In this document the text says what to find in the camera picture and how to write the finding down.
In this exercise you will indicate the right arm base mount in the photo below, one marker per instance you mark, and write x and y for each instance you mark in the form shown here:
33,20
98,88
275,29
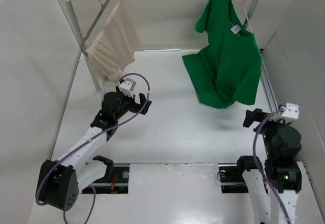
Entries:
231,181

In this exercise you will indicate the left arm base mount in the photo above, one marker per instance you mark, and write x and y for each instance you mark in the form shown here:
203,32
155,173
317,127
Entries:
116,184

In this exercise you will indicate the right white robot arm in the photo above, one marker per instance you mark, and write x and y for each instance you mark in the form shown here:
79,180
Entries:
274,186

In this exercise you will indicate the aluminium rail right side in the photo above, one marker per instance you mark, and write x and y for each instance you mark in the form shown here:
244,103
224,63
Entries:
267,86

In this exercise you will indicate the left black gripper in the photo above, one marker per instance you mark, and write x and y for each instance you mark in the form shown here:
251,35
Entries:
135,106

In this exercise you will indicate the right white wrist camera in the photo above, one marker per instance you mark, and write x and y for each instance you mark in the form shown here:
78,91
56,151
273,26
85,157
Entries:
289,111

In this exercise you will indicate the pink wire hanger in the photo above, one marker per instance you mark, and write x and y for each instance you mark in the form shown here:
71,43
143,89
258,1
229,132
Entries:
243,4

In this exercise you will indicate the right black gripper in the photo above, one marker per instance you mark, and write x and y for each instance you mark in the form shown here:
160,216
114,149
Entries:
257,114

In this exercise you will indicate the green t shirt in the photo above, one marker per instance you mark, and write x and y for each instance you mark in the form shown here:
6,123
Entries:
228,69

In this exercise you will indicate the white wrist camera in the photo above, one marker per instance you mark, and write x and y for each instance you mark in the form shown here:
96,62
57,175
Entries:
127,86
289,111

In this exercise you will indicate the beige cloth on hanger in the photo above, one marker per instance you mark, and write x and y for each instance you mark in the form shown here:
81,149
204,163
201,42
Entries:
114,47

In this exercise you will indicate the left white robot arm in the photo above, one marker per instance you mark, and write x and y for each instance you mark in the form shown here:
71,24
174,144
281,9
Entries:
62,180

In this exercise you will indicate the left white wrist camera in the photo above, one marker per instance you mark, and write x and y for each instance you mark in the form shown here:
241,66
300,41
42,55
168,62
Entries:
127,86

